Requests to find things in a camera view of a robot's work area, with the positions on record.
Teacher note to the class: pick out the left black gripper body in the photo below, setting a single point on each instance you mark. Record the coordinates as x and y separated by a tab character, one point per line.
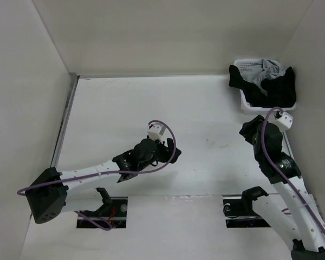
160	154

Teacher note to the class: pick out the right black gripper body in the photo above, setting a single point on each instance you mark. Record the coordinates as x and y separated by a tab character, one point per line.
251	135

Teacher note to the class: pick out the black tank top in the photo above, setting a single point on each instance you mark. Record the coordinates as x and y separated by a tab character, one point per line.
278	92

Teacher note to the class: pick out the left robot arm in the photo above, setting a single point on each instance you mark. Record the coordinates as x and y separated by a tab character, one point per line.
54	192

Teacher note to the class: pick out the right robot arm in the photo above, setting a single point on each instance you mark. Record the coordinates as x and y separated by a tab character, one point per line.
302	228

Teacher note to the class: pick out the grey tank top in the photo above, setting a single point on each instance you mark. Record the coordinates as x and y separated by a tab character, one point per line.
262	70

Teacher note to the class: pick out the white plastic laundry basket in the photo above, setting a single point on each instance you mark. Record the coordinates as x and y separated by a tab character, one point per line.
245	106

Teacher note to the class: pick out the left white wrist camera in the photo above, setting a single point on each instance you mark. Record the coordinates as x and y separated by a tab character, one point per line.
156	131

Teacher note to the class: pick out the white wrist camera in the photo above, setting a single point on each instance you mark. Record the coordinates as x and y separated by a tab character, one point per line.
283	121
156	131

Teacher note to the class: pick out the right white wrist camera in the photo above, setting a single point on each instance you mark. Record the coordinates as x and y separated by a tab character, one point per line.
283	121

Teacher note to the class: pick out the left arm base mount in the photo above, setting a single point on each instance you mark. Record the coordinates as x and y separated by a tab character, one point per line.
110	214

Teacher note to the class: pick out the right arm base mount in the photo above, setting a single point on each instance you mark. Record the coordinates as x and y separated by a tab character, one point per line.
237	216

